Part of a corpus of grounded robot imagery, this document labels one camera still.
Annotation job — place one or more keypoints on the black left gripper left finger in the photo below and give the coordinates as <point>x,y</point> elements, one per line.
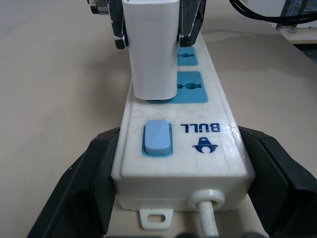
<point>81,188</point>

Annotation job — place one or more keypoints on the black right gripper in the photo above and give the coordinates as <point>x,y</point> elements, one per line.
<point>97,7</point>

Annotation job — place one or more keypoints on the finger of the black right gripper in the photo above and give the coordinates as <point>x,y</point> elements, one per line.
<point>193,19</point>

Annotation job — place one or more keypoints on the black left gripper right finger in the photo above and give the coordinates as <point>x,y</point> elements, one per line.
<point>280,188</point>

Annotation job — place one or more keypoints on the white charger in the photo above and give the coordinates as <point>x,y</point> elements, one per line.
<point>151,49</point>

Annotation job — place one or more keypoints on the white power strip blue sockets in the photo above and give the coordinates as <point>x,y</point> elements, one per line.
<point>198,153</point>

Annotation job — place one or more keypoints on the white background furniture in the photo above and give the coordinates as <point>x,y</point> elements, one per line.
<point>302,33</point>

